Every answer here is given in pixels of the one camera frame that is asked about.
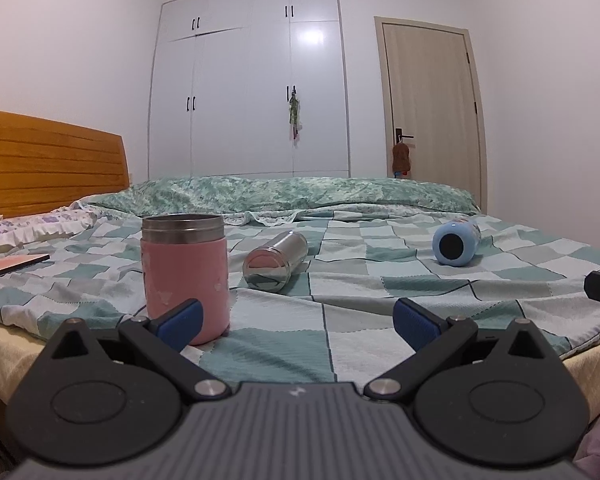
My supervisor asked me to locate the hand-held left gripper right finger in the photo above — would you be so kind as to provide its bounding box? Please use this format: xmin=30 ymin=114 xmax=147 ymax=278
xmin=363 ymin=297 xmax=561 ymax=403

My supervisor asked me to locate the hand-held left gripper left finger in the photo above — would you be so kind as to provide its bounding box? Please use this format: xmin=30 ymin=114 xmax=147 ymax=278
xmin=44 ymin=298 xmax=232 ymax=404

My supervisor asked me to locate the light blue cup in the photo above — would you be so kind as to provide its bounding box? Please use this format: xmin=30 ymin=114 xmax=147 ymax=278
xmin=432 ymin=218 xmax=482 ymax=267

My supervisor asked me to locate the silver steel cup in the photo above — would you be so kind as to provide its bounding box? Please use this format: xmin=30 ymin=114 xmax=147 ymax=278
xmin=242 ymin=231 xmax=309 ymax=293

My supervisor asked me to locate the pink steel cup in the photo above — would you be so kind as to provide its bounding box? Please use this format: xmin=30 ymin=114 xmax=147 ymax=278
xmin=140 ymin=213 xmax=230 ymax=346

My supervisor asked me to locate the checkered teal blanket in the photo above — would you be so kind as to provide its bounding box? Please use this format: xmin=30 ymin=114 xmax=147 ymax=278
xmin=0 ymin=209 xmax=600 ymax=387

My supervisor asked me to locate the green floral quilt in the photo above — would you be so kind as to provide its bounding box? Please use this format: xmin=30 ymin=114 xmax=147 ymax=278
xmin=82 ymin=175 xmax=481 ymax=226

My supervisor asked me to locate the purple floral pillow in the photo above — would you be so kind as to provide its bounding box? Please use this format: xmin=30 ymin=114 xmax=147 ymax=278
xmin=0 ymin=208 xmax=107 ymax=257

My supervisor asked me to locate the cream mattress sheet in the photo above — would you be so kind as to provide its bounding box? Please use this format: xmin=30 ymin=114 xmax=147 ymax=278
xmin=0 ymin=317 xmax=600 ymax=413

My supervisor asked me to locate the pink flat notebook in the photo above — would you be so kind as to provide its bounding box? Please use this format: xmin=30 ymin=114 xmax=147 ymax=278
xmin=0 ymin=253 xmax=51 ymax=282

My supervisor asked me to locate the wooden headboard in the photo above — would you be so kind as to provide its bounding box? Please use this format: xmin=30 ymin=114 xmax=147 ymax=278
xmin=0 ymin=107 xmax=131 ymax=219

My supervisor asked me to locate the beige wooden door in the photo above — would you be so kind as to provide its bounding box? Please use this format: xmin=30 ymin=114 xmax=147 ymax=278
xmin=373 ymin=15 xmax=489 ymax=214

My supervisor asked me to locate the white wardrobe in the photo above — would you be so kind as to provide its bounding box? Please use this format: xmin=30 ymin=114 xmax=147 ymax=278
xmin=147 ymin=0 xmax=351 ymax=181

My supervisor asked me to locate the hanging green ornament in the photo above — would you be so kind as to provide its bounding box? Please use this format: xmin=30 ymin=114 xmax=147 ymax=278
xmin=285 ymin=87 xmax=304 ymax=147

